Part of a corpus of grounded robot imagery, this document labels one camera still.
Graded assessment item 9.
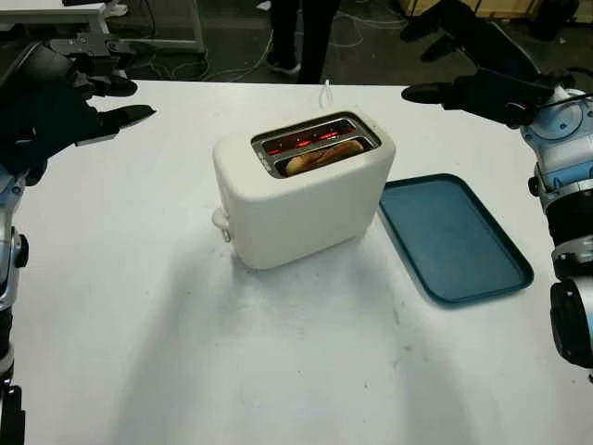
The white two-slot toaster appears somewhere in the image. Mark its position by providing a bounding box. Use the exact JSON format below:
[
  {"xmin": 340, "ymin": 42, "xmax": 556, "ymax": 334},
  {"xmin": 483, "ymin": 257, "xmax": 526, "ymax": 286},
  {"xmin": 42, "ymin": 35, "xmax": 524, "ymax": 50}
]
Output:
[{"xmin": 211, "ymin": 110, "xmax": 397, "ymax": 272}]

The person in dark trousers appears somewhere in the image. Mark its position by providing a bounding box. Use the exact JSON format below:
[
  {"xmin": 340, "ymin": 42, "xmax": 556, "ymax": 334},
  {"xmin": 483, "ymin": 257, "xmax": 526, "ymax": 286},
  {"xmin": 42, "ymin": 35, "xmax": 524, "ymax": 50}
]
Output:
[{"xmin": 266, "ymin": 0, "xmax": 342, "ymax": 84}]

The white metal-frame desk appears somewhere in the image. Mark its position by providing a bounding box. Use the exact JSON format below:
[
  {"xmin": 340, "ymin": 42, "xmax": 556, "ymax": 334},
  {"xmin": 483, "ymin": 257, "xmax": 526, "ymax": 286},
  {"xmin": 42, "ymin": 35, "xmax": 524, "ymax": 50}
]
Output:
[{"xmin": 0, "ymin": 0, "xmax": 206, "ymax": 59}]

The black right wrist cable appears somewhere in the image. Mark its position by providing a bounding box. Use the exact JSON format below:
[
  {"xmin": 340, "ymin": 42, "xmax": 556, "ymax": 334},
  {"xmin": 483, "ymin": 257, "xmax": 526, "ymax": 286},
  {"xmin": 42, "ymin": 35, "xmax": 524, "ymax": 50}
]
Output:
[{"xmin": 511, "ymin": 67, "xmax": 593, "ymax": 115}]

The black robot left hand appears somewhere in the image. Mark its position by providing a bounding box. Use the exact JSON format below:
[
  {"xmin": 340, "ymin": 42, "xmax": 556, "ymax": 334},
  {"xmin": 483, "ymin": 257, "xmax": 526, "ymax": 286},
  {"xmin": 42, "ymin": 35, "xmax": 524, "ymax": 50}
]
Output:
[{"xmin": 0, "ymin": 39, "xmax": 157, "ymax": 186}]

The teal plastic tray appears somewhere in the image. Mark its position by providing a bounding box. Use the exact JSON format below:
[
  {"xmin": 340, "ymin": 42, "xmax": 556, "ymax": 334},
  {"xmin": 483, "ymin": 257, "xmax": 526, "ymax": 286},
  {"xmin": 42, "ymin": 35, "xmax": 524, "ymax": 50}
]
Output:
[{"xmin": 378, "ymin": 172, "xmax": 535, "ymax": 305}]

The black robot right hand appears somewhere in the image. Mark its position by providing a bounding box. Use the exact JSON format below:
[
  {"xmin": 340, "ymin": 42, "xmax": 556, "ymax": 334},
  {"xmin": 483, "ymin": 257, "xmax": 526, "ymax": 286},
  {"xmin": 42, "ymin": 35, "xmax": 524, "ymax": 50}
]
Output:
[{"xmin": 400, "ymin": 0, "xmax": 575, "ymax": 111}]

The browned toast slice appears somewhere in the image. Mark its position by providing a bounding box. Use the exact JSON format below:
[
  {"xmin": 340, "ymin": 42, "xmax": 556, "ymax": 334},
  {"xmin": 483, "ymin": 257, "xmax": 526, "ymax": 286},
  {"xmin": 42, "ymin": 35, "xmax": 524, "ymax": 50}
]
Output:
[{"xmin": 284, "ymin": 141, "xmax": 365, "ymax": 176}]

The white floor cable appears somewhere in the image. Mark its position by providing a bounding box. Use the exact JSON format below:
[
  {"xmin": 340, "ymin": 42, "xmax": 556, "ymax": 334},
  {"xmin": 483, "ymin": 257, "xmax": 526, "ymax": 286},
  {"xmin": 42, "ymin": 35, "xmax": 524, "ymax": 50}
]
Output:
[{"xmin": 203, "ymin": 8, "xmax": 404, "ymax": 83}]

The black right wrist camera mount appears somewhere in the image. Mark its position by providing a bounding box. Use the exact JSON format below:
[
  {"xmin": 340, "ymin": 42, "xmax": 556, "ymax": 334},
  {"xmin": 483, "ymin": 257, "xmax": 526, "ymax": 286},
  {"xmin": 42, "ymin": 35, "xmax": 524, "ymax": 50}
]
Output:
[{"xmin": 462, "ymin": 68, "xmax": 544, "ymax": 129}]

